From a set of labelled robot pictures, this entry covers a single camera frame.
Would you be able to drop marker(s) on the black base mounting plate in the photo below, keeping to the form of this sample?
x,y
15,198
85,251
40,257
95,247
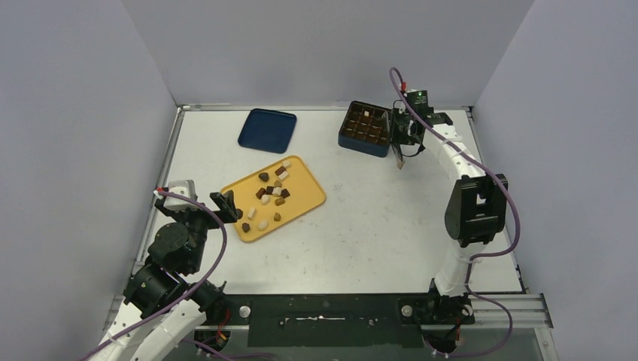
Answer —
x,y
337,320

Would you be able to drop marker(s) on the yellow plastic tray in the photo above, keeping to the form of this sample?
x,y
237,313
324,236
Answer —
x,y
300,189

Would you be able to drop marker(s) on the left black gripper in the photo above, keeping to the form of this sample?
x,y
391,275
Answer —
x,y
226,204

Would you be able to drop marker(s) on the brown bar chocolate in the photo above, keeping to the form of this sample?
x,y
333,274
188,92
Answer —
x,y
260,193

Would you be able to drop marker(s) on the white swirl chocolate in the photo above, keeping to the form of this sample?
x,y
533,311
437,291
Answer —
x,y
263,225

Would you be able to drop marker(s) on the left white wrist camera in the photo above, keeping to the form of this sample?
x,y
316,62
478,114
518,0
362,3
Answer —
x,y
185,189

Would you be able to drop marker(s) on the dark blue box lid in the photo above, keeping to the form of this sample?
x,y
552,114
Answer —
x,y
267,130

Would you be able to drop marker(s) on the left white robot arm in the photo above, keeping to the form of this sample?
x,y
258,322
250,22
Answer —
x,y
159,307

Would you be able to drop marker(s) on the dark blue chocolate box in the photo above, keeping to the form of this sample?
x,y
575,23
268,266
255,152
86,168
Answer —
x,y
368,135

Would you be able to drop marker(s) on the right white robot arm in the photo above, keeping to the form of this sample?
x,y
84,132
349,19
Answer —
x,y
476,209

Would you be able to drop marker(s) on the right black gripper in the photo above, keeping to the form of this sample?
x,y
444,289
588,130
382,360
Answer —
x,y
400,134

